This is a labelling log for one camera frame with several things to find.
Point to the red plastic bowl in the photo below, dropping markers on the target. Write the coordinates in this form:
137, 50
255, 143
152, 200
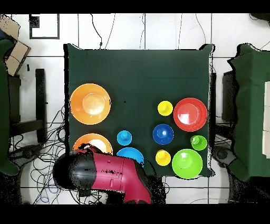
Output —
190, 114

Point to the dark green tablecloth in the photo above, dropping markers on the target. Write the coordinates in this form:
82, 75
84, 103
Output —
137, 74

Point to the black square floor frame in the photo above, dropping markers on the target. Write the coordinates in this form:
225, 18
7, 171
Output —
30, 27

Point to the black equipment base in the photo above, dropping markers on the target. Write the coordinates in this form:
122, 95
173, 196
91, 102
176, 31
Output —
27, 153
222, 155

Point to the white box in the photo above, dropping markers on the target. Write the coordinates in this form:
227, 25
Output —
266, 118

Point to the yellow plastic cup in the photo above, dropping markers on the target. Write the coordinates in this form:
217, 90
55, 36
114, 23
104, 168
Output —
162, 157
165, 108

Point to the green plastic bowl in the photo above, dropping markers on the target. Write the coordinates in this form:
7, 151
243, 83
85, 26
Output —
187, 164

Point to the brown cardboard box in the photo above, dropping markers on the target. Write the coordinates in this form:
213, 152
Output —
9, 26
16, 57

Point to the green plastic cup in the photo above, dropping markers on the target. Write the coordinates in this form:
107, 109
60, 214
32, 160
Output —
198, 142

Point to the light blue plastic cup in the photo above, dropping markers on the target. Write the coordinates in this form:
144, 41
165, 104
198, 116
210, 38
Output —
124, 138

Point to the green cloth covered table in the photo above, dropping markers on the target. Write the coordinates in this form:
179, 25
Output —
253, 105
4, 105

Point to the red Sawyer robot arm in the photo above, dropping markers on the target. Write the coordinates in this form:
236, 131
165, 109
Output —
109, 171

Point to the light blue plastic bowl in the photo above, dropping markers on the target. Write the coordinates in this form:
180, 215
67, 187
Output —
130, 153

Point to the orange plastic bowl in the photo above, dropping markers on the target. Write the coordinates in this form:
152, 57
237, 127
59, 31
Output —
90, 103
101, 140

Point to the dark blue plastic bowl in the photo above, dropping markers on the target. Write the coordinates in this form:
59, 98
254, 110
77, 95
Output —
163, 134

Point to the black stand frame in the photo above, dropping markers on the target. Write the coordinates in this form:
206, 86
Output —
40, 95

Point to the black box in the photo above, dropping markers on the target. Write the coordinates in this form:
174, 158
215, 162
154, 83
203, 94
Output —
228, 97

